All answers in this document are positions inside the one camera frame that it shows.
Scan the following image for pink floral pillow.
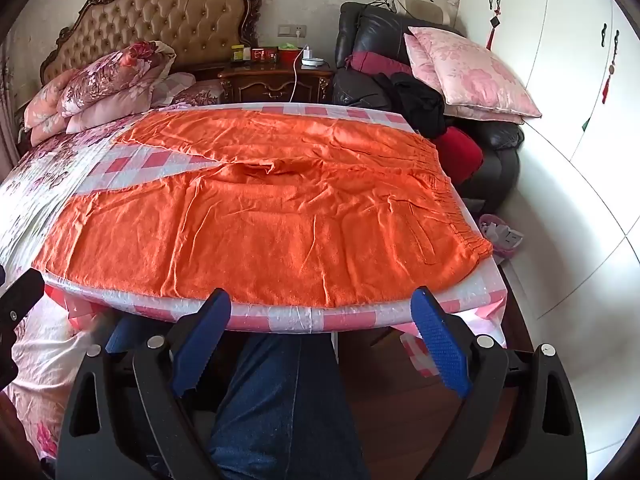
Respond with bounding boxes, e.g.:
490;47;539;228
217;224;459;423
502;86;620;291
23;71;76;146

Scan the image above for black leather armchair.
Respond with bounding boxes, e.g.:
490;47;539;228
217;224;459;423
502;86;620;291
331;1;525;216

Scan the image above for pale pink pillow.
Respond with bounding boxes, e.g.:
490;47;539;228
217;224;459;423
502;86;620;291
65;90;156;135

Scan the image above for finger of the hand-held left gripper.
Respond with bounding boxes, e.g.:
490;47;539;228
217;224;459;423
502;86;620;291
105;317;142;356

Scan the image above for red tassel ornament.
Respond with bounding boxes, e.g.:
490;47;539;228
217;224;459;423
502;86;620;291
486;0;503;51
601;30;621;105

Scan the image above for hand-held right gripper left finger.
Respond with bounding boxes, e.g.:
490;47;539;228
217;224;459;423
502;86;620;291
56;287;233;480

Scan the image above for beige cushion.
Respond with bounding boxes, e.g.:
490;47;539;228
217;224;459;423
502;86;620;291
400;0;453;26

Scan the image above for tufted carved wooden headboard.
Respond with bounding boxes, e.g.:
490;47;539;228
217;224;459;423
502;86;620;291
40;0;264;86

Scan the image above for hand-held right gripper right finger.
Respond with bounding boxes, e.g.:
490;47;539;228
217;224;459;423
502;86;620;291
410;286;588;480

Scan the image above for folded floral quilt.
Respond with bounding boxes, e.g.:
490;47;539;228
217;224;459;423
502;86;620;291
57;41;177;118

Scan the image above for pink curtain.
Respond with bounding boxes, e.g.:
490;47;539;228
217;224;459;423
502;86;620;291
0;45;23;171

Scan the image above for black clothes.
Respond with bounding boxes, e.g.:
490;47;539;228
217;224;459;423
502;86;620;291
375;72;446;138

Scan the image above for white wardrobe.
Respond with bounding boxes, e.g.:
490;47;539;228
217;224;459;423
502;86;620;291
457;0;640;341

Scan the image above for pink basket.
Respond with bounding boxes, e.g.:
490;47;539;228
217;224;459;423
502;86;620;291
477;214;525;261

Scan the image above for person's leg in blue jeans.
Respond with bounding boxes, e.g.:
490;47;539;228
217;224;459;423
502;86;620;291
207;332;371;480

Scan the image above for carved wooden nightstand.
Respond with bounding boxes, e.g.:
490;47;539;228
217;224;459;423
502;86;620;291
217;60;335;106

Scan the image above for orange pants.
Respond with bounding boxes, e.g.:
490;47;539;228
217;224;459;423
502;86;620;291
31;109;495;309

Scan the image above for dark red cushion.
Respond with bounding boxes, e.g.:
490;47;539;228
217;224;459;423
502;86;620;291
350;51;413;77

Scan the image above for large pink flowered cushion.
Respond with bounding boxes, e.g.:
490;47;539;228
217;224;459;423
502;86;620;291
407;26;542;120
404;34;526;125

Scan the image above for white cable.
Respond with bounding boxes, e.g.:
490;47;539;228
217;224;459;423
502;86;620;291
292;50;306;103

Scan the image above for dark floral pillow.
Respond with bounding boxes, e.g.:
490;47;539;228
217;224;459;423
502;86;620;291
152;72;226;108

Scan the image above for red white checkered tablecloth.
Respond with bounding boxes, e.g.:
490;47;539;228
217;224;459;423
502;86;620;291
42;102;508;378

